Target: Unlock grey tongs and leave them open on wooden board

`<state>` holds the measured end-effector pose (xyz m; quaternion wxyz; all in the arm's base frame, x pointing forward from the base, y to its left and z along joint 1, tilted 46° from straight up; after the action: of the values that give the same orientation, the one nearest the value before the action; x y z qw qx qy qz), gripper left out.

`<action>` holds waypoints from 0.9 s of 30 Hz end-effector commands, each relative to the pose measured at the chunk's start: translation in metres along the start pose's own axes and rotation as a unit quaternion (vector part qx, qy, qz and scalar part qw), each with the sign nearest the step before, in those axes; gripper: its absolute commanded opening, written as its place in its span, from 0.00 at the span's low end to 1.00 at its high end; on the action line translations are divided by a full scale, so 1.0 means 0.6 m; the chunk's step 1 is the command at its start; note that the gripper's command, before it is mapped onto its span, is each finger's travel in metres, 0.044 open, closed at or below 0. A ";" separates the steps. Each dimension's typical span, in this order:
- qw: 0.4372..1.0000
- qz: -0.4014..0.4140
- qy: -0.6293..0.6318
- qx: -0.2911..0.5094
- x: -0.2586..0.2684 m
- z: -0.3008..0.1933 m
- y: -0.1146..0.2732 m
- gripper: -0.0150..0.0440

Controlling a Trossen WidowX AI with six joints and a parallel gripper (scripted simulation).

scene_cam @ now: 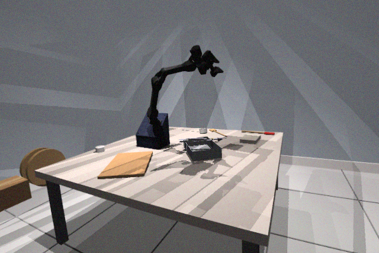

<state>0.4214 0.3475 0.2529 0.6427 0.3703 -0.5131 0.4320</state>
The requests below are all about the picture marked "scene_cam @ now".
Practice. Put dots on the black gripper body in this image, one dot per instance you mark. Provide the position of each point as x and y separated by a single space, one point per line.
209 64

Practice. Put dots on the short grey cylinder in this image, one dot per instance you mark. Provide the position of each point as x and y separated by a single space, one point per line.
100 148

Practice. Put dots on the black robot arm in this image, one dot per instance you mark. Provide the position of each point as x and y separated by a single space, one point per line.
157 81

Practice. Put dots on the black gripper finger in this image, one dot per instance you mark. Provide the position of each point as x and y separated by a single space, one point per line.
212 58
218 70

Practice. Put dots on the wooden board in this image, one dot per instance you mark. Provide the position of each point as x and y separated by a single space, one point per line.
127 165

